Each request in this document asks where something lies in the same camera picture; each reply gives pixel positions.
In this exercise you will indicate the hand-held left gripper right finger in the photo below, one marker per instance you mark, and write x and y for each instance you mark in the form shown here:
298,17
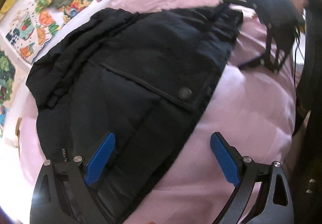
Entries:
224,157

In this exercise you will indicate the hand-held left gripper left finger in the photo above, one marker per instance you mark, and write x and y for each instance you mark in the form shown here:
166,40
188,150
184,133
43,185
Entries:
100,156

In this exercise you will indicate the black padded jacket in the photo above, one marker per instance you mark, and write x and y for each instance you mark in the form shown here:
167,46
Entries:
130,75

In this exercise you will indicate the pink blanket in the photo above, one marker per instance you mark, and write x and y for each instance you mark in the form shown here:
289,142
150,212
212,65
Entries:
239,108

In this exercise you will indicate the group of colourful wall drawings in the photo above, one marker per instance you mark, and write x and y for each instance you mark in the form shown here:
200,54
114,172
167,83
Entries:
50,7

